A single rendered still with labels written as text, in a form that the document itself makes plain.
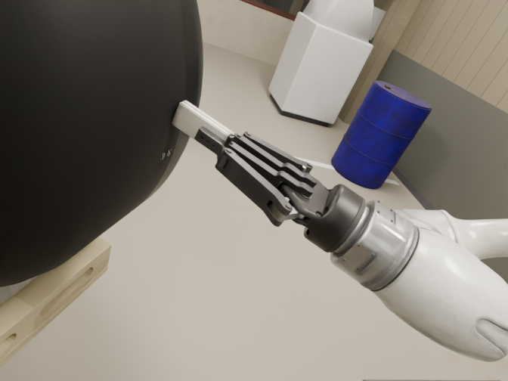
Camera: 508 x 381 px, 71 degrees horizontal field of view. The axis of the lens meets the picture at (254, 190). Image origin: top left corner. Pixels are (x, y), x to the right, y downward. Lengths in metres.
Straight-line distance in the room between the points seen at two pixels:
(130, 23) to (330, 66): 4.09
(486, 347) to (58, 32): 0.47
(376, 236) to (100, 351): 1.36
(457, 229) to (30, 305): 0.63
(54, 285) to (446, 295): 0.56
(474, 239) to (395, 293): 0.21
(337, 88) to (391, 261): 4.20
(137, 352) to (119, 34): 1.40
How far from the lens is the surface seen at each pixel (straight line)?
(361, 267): 0.40
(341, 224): 0.38
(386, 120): 3.39
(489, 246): 0.60
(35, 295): 0.66
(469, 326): 0.43
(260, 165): 0.39
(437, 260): 0.41
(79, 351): 1.61
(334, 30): 4.31
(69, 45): 0.31
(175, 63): 0.42
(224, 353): 1.70
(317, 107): 4.54
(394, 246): 0.39
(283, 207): 0.35
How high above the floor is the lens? 1.39
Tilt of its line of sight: 31 degrees down
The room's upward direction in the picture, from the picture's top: 23 degrees clockwise
